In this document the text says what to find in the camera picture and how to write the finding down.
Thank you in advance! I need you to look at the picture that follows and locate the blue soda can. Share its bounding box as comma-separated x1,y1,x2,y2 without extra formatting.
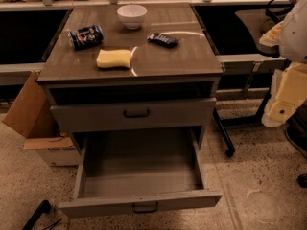
68,25,104,50

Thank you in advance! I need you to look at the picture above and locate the white ceramic bowl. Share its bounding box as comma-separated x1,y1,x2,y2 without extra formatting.
117,4,147,30

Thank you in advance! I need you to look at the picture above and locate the brown cardboard box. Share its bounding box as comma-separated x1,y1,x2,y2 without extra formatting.
3,72,81,166

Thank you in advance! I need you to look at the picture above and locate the black rolling side table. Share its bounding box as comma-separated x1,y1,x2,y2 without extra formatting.
212,8,292,158

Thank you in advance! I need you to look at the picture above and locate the grey drawer cabinet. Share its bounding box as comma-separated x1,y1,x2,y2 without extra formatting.
36,4,224,219

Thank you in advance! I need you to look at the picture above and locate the yellow sponge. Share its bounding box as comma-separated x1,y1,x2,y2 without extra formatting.
96,50,131,68

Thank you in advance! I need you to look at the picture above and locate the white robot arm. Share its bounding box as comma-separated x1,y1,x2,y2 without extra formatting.
259,0,307,127

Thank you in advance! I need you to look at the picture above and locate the closed upper grey drawer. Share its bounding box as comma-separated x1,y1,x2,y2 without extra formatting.
51,98,216,132

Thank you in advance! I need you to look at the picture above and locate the black bag on table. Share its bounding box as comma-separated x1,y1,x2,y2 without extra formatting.
265,0,297,24

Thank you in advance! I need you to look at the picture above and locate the dark blue snack packet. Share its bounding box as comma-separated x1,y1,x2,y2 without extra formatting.
147,33,178,48

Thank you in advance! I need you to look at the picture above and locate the open middle grey drawer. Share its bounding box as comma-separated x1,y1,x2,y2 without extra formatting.
59,127,222,218

